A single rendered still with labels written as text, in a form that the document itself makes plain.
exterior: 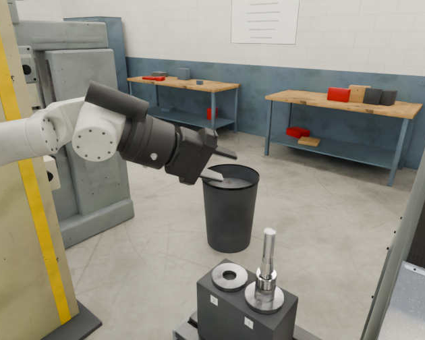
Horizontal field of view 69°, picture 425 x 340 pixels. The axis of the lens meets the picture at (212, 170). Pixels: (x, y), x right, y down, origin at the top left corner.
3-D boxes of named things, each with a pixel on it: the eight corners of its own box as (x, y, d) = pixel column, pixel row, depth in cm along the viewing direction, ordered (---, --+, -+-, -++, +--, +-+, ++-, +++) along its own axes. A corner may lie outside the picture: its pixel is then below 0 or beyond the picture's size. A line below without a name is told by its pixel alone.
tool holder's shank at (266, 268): (264, 280, 67) (268, 237, 63) (256, 271, 70) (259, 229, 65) (276, 274, 69) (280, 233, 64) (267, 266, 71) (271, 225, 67)
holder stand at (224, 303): (266, 388, 72) (274, 326, 64) (197, 334, 85) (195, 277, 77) (291, 351, 81) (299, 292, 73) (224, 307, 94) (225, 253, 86)
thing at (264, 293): (262, 306, 69) (264, 287, 67) (249, 292, 73) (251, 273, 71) (278, 298, 71) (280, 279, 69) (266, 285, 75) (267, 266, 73)
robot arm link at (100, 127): (135, 179, 53) (65, 160, 48) (135, 146, 61) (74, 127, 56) (162, 124, 48) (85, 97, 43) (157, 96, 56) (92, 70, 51)
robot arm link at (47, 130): (122, 147, 52) (39, 164, 51) (123, 122, 59) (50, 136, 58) (110, 112, 48) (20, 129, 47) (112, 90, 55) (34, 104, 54)
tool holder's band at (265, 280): (264, 287, 67) (264, 283, 66) (251, 273, 71) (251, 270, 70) (280, 279, 69) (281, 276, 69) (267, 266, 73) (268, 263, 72)
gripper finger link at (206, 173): (220, 172, 66) (195, 164, 63) (224, 181, 63) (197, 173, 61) (217, 177, 67) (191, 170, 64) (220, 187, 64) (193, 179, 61)
